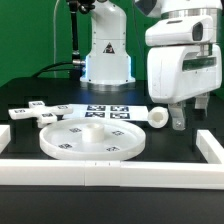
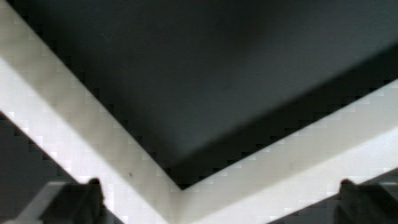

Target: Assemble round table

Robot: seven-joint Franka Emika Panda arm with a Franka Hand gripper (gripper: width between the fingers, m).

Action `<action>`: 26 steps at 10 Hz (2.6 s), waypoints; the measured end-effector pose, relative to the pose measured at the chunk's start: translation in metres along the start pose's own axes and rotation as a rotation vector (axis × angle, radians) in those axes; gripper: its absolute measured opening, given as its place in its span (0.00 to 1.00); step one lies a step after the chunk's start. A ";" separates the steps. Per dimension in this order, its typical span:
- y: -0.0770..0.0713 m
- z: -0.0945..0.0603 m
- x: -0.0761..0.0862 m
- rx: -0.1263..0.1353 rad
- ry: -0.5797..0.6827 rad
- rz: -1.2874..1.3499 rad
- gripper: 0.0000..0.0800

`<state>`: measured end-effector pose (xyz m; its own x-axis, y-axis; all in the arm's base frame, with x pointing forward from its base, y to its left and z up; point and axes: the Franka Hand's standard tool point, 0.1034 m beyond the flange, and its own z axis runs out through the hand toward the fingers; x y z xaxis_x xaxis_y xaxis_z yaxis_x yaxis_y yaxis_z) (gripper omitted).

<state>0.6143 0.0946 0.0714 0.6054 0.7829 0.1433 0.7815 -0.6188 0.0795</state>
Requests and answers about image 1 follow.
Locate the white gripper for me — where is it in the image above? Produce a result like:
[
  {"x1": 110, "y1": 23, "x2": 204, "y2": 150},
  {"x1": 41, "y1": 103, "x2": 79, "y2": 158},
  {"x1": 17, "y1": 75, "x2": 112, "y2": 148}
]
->
[{"x1": 147, "y1": 44, "x2": 222, "y2": 131}]

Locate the white round table top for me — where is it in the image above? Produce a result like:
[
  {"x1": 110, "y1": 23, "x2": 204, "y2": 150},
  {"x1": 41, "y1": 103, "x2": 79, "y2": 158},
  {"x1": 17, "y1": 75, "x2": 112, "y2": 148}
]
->
[{"x1": 39, "y1": 118, "x2": 146, "y2": 161}]

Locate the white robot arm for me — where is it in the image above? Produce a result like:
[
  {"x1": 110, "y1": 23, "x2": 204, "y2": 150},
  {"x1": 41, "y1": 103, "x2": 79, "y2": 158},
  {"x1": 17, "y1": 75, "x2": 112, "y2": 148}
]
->
[{"x1": 80, "y1": 0, "x2": 222, "y2": 130}]

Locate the white U-shaped fence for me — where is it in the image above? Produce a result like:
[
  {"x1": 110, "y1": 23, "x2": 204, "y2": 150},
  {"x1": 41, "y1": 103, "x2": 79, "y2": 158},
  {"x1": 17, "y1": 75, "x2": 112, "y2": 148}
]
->
[{"x1": 0, "y1": 130, "x2": 224, "y2": 189}]

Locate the white marker sheet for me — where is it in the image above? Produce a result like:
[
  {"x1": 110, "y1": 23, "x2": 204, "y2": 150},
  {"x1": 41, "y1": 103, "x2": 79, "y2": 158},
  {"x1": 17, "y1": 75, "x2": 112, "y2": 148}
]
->
[{"x1": 63, "y1": 104, "x2": 148, "y2": 121}]

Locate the white cross-shaped table base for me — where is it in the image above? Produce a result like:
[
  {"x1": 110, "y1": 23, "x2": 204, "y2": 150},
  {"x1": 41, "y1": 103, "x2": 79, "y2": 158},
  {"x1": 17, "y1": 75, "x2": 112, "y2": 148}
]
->
[{"x1": 8, "y1": 101, "x2": 73, "y2": 128}]

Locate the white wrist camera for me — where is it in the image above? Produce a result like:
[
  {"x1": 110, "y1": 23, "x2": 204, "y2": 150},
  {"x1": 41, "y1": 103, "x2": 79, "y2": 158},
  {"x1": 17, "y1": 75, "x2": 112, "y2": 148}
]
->
[{"x1": 145, "y1": 15, "x2": 214, "y2": 46}]

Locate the black cable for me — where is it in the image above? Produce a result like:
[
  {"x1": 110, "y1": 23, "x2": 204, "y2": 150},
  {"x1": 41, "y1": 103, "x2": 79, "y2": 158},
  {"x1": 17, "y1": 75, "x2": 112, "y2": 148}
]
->
[{"x1": 31, "y1": 60, "x2": 84, "y2": 79}]

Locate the black camera pole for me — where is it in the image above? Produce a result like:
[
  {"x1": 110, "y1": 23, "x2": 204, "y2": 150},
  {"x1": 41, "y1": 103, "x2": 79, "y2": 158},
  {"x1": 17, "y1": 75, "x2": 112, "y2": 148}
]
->
[{"x1": 66, "y1": 0, "x2": 85, "y2": 67}]

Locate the white thin cable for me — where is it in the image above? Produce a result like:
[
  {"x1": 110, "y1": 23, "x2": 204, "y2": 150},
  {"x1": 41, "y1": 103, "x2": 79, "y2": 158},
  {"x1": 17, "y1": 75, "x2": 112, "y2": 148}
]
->
[{"x1": 53, "y1": 0, "x2": 62, "y2": 70}]

